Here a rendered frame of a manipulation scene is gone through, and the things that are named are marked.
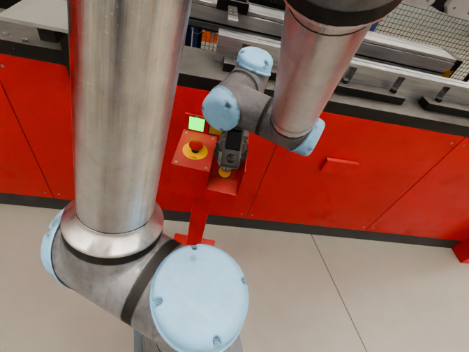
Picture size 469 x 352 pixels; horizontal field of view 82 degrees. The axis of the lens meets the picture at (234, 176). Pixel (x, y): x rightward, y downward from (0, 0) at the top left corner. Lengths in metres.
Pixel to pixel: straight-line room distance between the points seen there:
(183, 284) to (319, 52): 0.27
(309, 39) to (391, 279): 1.71
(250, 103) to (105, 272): 0.34
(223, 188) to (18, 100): 0.78
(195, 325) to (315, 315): 1.24
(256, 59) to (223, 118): 0.15
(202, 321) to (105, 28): 0.28
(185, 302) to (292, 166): 0.96
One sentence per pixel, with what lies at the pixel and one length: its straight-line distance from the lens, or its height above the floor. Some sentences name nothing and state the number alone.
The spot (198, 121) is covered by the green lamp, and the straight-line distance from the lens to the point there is 0.82.
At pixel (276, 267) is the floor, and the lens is 1.54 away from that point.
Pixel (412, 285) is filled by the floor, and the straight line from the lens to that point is 1.94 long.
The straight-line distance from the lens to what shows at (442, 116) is 1.34.
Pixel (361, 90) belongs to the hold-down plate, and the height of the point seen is 0.90.
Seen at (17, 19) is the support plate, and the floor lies 1.00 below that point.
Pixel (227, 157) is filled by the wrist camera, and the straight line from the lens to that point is 0.65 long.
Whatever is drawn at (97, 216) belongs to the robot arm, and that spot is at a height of 1.06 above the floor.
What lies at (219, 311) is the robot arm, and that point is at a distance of 0.33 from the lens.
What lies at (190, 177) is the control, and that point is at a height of 0.74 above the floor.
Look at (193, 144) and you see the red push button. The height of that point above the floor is 0.81.
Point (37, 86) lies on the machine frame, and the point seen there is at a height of 0.74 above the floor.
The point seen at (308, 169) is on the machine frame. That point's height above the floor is 0.53.
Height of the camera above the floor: 1.31
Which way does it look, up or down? 46 degrees down
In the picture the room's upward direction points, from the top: 17 degrees clockwise
